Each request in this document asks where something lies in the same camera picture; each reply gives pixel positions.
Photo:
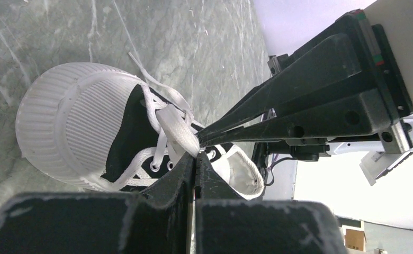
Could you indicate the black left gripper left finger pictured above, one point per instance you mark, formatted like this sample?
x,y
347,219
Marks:
x,y
152,221

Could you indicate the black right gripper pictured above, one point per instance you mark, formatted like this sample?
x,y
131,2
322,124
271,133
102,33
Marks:
x,y
346,75

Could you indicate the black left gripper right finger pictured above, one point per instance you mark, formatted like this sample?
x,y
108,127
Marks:
x,y
227,223

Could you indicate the white shoelace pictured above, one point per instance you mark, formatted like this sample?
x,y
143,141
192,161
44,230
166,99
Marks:
x,y
124,135

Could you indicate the black white canvas sneaker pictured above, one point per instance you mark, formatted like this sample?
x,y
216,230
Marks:
x,y
41,135

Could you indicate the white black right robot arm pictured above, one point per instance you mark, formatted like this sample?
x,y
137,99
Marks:
x,y
376,164

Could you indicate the brown cardboard box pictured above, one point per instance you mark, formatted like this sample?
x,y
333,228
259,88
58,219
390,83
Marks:
x,y
355,239

